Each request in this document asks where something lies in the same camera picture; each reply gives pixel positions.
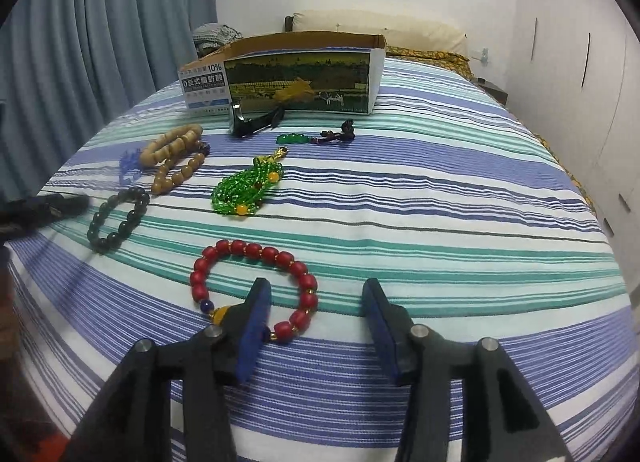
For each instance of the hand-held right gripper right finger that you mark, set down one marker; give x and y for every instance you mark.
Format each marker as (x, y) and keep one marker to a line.
(382, 337)

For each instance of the cream pillow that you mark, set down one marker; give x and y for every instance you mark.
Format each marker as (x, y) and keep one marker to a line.
(350, 21)

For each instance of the dark nightstand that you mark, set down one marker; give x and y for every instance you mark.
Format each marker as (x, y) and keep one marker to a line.
(492, 89)

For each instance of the white wardrobe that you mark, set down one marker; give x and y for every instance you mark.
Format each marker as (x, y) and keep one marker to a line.
(575, 91)

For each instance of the printed cardboard box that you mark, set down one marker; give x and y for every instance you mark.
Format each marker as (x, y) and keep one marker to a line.
(345, 71)

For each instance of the dark wooden headboard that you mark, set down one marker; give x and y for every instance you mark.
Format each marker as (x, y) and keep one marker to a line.
(288, 24)

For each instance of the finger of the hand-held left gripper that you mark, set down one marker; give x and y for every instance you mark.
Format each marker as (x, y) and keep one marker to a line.
(60, 205)

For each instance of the pile of clothes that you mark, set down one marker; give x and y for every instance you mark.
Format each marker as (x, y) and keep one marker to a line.
(212, 36)

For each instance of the blue knotted ornament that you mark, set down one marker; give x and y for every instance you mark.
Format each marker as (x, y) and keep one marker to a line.
(129, 166)

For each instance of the white wall outlet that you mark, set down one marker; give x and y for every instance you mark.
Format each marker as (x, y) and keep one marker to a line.
(483, 55)

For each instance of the black wristwatch blue face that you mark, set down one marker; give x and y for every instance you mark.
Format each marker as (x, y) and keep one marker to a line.
(245, 127)

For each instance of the blue grey curtain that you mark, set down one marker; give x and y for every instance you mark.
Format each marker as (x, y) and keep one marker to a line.
(100, 41)

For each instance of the yellow patterned cloth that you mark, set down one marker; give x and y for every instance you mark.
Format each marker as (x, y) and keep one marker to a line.
(425, 54)

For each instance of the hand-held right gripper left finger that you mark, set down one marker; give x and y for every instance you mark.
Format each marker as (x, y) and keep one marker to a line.
(252, 337)

